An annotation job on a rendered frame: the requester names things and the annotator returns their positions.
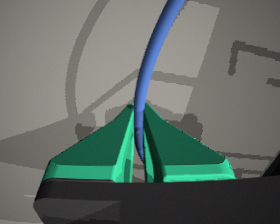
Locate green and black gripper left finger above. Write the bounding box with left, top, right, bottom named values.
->
left=41, top=104, right=134, bottom=182

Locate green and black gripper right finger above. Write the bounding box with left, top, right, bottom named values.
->
left=143, top=103, right=236, bottom=182

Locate blue cable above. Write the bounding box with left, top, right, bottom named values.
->
left=133, top=0, right=185, bottom=164

